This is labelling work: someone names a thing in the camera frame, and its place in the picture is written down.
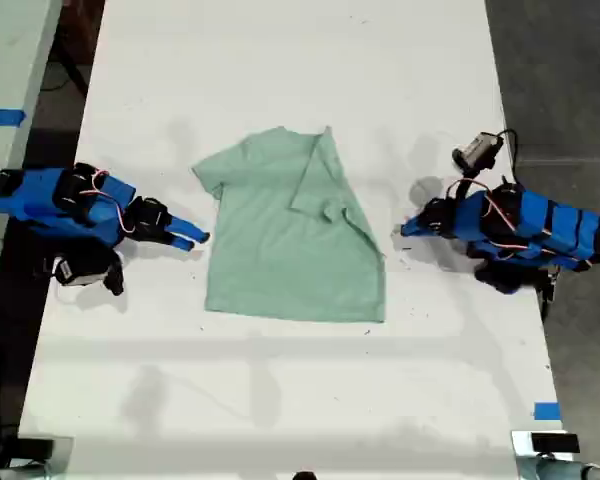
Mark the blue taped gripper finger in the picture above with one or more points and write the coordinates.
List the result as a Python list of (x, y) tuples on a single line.
[(190, 231), (419, 219), (180, 242), (415, 231)]

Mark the pale green T-shirt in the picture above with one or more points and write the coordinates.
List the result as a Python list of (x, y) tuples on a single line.
[(290, 250)]

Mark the blue and black robot arm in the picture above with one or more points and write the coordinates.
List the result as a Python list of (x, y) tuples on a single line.
[(545, 225), (35, 195)]

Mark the black table clamp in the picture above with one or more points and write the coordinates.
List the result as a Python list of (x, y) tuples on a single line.
[(547, 295)]

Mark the long blue tape strip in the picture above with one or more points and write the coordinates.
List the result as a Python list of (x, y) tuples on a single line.
[(0, 117)]

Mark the white side table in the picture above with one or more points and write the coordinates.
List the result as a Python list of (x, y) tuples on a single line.
[(5, 60)]

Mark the short blue tape piece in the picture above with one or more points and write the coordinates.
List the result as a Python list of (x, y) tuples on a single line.
[(547, 411)]

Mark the small black box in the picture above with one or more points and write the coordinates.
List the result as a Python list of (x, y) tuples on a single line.
[(35, 447), (555, 442)]

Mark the small black round object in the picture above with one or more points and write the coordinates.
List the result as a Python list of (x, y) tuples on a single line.
[(305, 476)]

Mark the grey metal pipe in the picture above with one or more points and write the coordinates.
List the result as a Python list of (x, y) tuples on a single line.
[(555, 470), (10, 472)]

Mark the gripper camera stalk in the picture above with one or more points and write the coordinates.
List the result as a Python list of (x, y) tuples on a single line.
[(115, 275), (464, 185)]

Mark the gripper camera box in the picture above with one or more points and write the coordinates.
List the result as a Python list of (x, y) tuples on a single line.
[(477, 147), (77, 270)]

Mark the metal bracket plate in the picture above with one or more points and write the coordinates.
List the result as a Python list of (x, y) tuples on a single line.
[(522, 442), (62, 450)]

